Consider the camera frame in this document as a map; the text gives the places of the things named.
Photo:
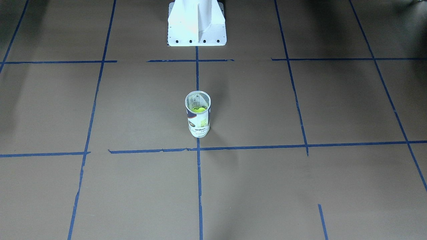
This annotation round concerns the white blue tennis ball can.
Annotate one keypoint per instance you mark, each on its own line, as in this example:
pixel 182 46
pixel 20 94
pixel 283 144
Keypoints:
pixel 198 124

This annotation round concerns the yellow tennis ball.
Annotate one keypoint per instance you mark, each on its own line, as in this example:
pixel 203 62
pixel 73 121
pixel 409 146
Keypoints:
pixel 199 109

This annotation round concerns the white metal mount base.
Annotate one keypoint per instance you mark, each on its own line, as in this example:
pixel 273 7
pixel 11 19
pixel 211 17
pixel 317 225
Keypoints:
pixel 196 23

